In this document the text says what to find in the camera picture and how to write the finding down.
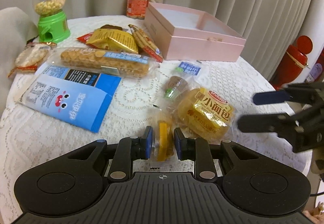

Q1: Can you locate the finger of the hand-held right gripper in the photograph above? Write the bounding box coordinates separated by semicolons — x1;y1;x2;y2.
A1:
238;112;299;136
253;83;318;106

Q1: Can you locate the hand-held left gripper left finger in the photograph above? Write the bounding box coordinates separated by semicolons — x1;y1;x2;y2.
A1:
67;126;153;181

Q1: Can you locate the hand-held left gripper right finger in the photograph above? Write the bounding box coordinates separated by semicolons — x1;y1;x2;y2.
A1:
173;128;257;181

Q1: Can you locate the small yellow snack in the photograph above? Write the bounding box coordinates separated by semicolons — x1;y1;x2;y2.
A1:
151;110;177;163

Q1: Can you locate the small bread packet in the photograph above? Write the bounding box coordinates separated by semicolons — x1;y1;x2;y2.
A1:
174;87;237;139

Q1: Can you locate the small blue white packet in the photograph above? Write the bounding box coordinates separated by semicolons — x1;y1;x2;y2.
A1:
176;61;203;77

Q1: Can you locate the pink box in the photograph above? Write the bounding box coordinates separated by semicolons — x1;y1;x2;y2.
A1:
144;2;247;62

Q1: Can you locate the wafer stick packet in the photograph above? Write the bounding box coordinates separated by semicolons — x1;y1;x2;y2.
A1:
128;24;163;63

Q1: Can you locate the yellow snack bag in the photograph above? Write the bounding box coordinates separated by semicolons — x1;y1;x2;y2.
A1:
85;28;139;54

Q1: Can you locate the rice cracker packet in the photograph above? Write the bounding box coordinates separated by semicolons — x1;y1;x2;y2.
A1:
7;42;58;79

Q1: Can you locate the red container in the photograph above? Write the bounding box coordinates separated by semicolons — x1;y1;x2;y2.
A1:
273;35;313;90

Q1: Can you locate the white purple printed object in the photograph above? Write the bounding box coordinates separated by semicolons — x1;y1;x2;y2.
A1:
306;48;324;83

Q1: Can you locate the small chocolate cup snack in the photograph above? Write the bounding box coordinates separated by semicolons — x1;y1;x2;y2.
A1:
163;76;193;99

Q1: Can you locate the blue snack bag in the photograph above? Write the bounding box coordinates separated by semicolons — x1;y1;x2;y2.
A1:
14;65;122;134

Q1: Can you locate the long biscuit packet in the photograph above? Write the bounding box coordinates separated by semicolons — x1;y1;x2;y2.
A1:
47;47;159;79

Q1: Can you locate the brown chocolate packet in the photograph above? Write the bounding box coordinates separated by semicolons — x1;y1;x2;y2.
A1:
100;24;124;32

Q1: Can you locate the red snack packet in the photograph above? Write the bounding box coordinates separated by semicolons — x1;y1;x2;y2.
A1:
76;33;95;44

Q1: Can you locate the green candy dispenser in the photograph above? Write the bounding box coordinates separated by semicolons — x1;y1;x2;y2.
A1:
32;0;71;44

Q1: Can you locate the white chair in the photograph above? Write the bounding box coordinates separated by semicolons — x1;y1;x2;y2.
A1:
0;7;39;46

